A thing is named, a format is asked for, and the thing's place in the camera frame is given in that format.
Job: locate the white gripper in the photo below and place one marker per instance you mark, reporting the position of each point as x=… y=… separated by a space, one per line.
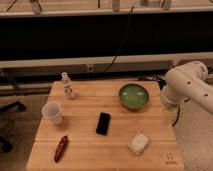
x=170 y=115

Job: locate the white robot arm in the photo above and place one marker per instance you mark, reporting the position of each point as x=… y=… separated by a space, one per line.
x=186 y=81

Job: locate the green bowl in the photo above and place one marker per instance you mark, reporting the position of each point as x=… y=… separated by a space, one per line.
x=133 y=96

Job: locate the small clear plastic bottle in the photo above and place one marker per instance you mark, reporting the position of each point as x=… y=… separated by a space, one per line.
x=68 y=90

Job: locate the white plastic cup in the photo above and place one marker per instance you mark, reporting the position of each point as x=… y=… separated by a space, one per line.
x=52 y=111

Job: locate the red chili pepper toy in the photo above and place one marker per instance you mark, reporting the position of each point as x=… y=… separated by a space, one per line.
x=60 y=148

